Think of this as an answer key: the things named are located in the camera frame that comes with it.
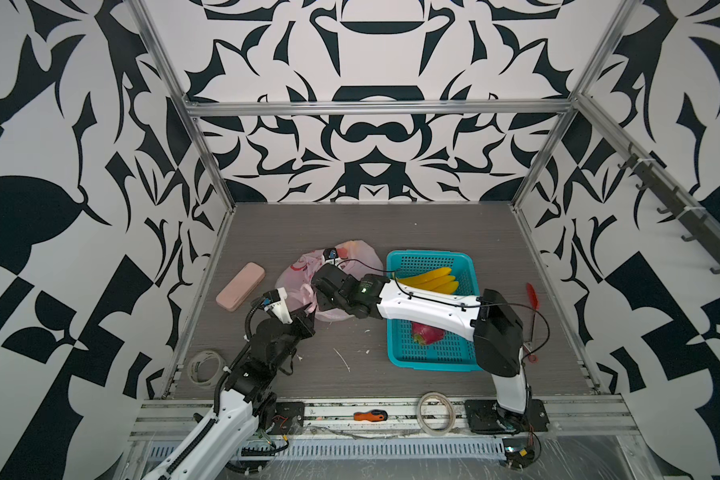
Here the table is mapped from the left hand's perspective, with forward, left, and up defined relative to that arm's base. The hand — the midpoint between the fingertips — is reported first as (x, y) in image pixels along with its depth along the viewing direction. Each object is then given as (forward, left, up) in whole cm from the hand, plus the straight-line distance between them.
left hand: (317, 300), depth 80 cm
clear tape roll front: (-28, -26, -12) cm, 40 cm away
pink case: (+10, +26, -11) cm, 30 cm away
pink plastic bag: (+9, +8, -6) cm, 13 cm away
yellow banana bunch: (+10, -36, -9) cm, 39 cm away
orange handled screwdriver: (-25, -14, -11) cm, 31 cm away
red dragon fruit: (-8, -28, -6) cm, 30 cm away
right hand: (+3, -1, 0) cm, 4 cm away
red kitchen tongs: (+3, -64, -11) cm, 65 cm away
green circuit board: (-33, -47, -14) cm, 60 cm away
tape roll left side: (-13, +33, -11) cm, 37 cm away
